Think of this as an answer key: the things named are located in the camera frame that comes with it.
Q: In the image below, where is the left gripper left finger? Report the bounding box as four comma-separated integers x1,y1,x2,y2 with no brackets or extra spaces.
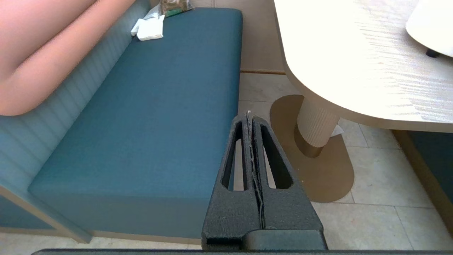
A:
201,114,263,249

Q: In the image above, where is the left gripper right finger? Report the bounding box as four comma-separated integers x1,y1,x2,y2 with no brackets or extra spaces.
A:
253,115,323,230

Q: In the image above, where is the blue upholstered bench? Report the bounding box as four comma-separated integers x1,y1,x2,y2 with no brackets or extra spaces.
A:
0,0,245,245
391,129,453,234

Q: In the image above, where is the white napkin packet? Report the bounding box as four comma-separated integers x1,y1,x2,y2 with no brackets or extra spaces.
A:
130,14,165,41

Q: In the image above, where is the dark printed snack bag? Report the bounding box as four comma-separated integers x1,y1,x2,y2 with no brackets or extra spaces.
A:
159,0,194,17

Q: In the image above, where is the large dark tea dispenser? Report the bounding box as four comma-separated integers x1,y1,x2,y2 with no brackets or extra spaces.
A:
405,0,453,58

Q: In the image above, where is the pink bolster cushion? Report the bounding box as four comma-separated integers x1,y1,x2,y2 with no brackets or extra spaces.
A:
0,0,137,117

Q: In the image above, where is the table pedestal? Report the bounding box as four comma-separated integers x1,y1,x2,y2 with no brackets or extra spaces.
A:
270,94,355,203

